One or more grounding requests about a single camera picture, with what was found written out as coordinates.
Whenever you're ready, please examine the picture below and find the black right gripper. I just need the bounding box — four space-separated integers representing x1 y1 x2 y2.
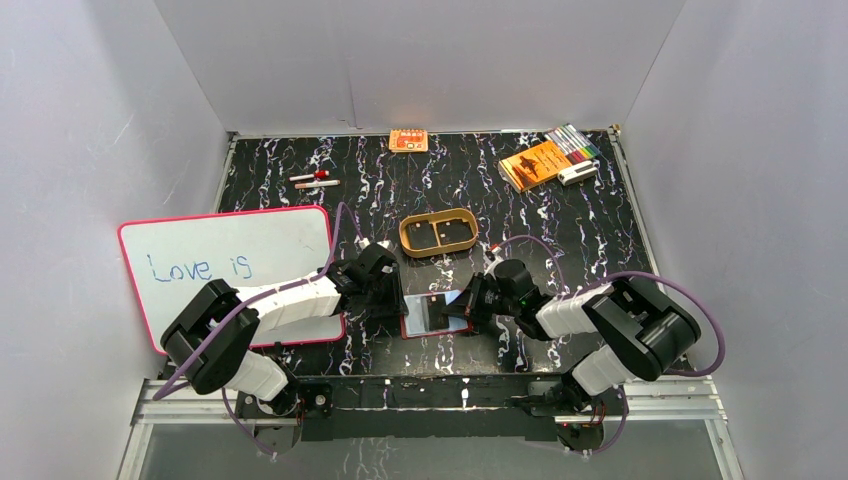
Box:
443 272 519 323

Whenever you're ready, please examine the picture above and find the black VIP card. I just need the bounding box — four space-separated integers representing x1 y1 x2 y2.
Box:
405 220 438 250
422 292 453 333
436 218 474 245

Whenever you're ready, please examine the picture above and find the red leather card holder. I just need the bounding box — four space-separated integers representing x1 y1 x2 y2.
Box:
400 290 472 340

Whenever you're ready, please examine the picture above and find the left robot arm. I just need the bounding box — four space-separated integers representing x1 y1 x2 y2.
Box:
160 243 408 416

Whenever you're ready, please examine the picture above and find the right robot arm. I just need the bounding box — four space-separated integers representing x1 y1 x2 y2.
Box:
442 259 701 414

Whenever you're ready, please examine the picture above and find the tan oval tray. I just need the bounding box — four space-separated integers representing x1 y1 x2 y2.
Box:
399 208 479 259

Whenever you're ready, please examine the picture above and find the orange capped white marker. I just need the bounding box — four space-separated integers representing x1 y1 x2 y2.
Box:
294 180 341 190

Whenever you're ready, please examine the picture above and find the red capped white marker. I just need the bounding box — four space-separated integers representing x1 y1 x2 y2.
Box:
288 170 329 183

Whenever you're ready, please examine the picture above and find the orange yellow book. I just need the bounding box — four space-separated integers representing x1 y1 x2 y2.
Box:
497 140 573 193

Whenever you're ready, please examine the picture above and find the small orange spiral notepad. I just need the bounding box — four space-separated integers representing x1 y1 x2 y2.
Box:
388 129 428 153

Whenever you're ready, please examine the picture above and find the white stapler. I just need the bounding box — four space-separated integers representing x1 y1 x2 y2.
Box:
557 160 597 186

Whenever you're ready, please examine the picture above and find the pack of coloured markers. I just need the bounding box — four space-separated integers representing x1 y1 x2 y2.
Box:
544 123 601 164

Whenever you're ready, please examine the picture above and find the pink framed whiteboard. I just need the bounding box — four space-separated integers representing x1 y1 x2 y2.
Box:
118 205 332 353

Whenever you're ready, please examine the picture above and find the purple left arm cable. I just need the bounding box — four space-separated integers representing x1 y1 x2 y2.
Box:
152 201 372 458

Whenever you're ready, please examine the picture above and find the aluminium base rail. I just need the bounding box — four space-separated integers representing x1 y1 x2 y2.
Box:
118 374 743 479

